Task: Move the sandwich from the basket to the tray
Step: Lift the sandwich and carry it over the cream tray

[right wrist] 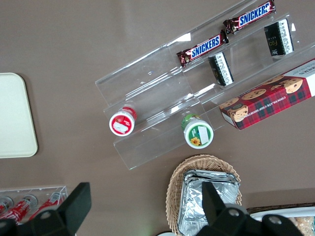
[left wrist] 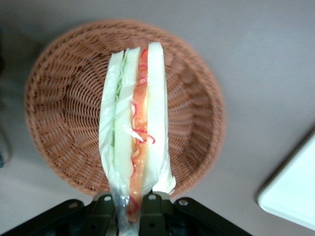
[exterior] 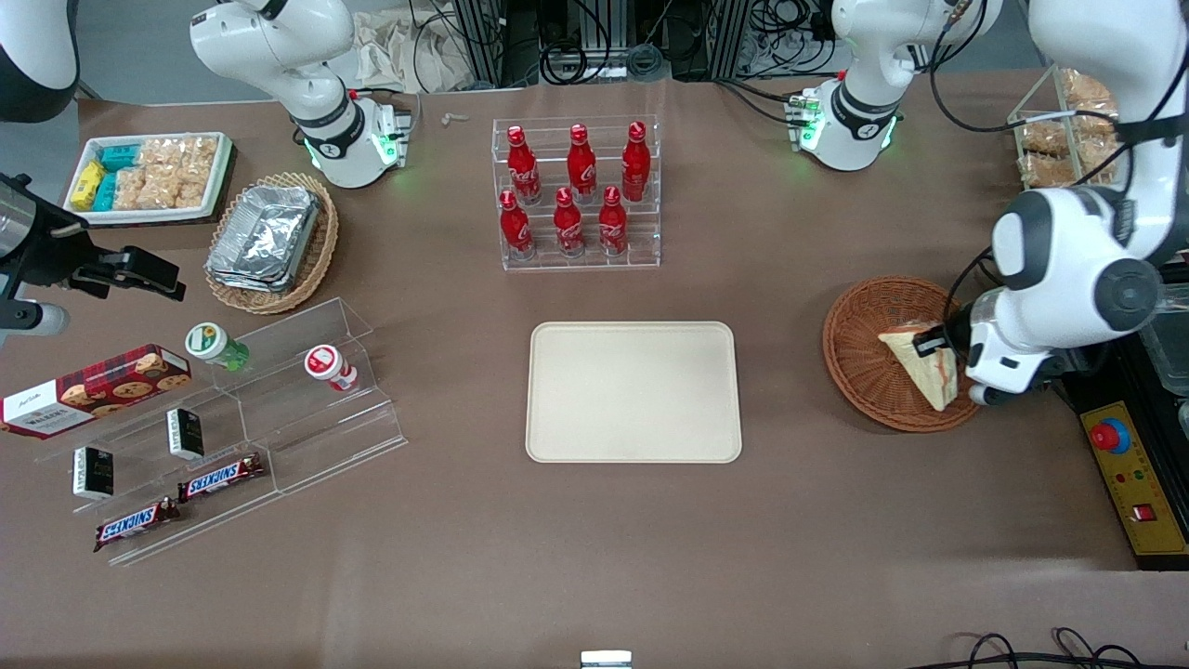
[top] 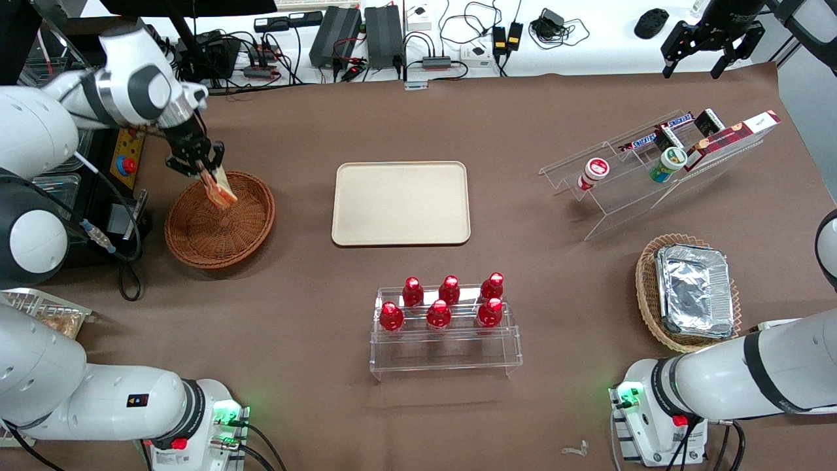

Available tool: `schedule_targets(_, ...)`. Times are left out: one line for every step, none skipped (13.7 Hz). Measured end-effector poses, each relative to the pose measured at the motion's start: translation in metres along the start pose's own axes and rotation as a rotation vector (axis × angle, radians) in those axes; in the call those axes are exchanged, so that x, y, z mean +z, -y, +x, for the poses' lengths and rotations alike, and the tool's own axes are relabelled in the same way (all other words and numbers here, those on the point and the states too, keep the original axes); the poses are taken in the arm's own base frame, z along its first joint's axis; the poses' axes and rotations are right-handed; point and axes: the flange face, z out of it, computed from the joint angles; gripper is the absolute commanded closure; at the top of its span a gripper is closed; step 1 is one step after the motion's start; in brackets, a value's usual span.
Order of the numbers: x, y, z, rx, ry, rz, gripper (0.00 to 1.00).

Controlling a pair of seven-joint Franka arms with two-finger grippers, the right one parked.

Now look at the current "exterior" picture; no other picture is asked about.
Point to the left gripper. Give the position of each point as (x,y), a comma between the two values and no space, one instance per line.
(954,333)

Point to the red cola bottle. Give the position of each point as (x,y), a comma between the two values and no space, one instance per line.
(568,225)
(515,228)
(522,169)
(581,165)
(612,223)
(635,163)

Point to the clear acrylic bottle rack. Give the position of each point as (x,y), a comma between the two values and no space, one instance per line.
(650,251)

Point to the triangular sandwich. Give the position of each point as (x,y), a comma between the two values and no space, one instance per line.
(929,376)

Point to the white rectangular snack tray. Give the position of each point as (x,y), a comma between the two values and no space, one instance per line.
(223,177)

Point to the beige plastic tray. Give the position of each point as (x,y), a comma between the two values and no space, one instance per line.
(632,390)

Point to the small clear plastic piece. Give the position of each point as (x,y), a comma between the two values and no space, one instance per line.
(455,118)

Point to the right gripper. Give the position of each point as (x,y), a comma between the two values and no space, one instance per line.
(58,256)

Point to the clear rice cracker bag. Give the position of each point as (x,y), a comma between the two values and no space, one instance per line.
(1096,125)
(163,184)
(1096,160)
(1042,170)
(1087,88)
(197,172)
(130,189)
(1042,137)

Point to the teal snack packet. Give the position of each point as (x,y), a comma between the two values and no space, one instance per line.
(119,157)
(106,191)

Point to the aluminium frame rack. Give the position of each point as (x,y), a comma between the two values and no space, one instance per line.
(594,37)

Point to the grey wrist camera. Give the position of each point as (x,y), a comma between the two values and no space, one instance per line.
(37,319)
(989,394)

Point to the red tartan cookie box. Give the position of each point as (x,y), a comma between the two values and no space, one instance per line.
(93,390)

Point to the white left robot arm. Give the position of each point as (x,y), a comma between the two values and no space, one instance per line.
(1068,251)

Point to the stacked aluminium foil trays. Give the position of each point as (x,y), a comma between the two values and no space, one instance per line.
(265,237)

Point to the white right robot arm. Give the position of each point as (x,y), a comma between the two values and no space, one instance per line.
(316,111)

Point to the beige crumpled cloth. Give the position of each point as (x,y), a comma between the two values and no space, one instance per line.
(399,51)

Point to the black yellow emergency stop box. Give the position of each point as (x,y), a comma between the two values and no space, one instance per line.
(1143,502)

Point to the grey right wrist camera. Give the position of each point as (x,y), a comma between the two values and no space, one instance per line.
(37,319)

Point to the clear acrylic stepped shelf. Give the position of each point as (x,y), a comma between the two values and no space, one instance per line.
(316,437)

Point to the yellow snack packet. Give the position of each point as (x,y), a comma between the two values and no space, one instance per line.
(86,184)

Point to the round brown wicker basket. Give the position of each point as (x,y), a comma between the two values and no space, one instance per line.
(864,362)

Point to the oval light wicker basket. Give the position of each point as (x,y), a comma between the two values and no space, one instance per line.
(320,251)

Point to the small black white box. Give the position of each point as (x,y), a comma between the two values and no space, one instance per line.
(186,434)
(93,473)

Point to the Snickers chocolate bar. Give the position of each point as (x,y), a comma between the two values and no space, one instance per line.
(135,523)
(221,478)

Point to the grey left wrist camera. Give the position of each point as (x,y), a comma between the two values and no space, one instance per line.
(989,394)

